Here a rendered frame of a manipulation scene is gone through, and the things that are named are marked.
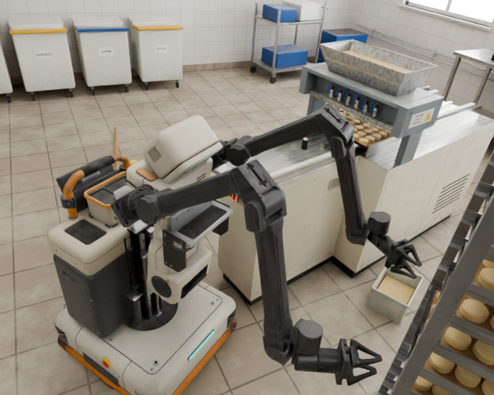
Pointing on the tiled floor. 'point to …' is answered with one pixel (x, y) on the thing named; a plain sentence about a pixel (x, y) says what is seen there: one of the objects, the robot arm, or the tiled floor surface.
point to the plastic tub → (393, 294)
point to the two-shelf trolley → (277, 42)
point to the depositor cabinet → (415, 186)
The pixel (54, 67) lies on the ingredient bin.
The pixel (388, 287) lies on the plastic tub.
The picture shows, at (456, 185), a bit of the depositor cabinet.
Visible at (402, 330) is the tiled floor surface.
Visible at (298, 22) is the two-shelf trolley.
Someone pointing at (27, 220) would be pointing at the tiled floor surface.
